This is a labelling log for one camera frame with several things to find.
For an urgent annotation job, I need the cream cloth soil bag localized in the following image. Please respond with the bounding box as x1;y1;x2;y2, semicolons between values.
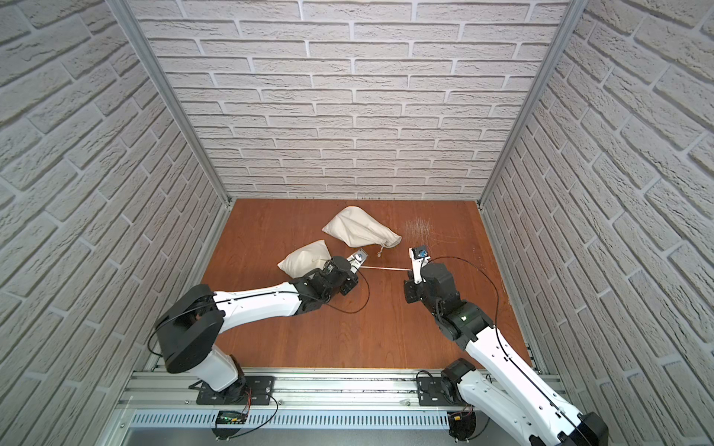
277;239;414;280
322;206;402;258

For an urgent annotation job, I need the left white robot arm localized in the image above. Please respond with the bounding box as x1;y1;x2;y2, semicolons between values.
154;249;367;393

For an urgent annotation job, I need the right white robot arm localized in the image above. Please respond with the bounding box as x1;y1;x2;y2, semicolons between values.
405;258;609;445

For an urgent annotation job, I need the left electronics board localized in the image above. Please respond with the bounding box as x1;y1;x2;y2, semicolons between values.
212;411;247;440

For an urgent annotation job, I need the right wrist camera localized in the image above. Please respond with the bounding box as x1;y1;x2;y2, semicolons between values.
409;245;431;284

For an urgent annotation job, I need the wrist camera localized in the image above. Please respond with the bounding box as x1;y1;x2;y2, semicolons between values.
347;249;368;273
409;245;431;284

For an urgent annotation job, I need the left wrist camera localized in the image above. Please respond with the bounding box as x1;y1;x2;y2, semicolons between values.
347;249;368;273

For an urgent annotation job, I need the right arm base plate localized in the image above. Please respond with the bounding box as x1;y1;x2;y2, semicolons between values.
416;375;469;407

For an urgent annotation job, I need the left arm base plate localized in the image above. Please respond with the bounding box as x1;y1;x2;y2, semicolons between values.
188;375;275;406

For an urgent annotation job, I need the aluminium rail frame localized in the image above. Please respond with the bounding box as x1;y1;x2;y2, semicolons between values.
100;368;501;445

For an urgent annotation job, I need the right corner aluminium post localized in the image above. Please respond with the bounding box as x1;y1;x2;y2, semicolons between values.
478;0;588;209

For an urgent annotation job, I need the corner aluminium post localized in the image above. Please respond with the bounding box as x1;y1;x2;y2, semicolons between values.
478;0;588;209
107;0;232;209

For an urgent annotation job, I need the left corner aluminium post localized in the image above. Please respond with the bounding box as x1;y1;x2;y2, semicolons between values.
107;0;232;209

